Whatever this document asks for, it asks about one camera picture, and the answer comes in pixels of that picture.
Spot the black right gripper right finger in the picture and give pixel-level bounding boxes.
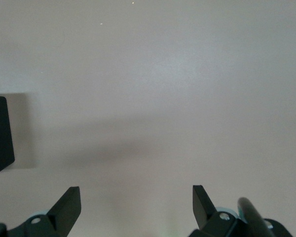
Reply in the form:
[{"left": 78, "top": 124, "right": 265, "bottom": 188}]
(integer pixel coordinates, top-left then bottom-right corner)
[{"left": 187, "top": 185, "right": 293, "bottom": 237}]

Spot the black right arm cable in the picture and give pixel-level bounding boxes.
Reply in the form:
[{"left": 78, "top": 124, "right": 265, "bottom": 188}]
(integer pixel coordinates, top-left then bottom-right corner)
[{"left": 237, "top": 197, "right": 271, "bottom": 237}]

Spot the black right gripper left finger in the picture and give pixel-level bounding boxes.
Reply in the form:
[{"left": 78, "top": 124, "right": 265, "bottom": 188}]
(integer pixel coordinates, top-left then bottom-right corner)
[{"left": 0, "top": 186, "right": 81, "bottom": 237}]

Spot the black plastic box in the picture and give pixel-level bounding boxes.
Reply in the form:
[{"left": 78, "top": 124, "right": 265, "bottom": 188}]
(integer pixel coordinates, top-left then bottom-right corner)
[{"left": 0, "top": 95, "right": 15, "bottom": 180}]

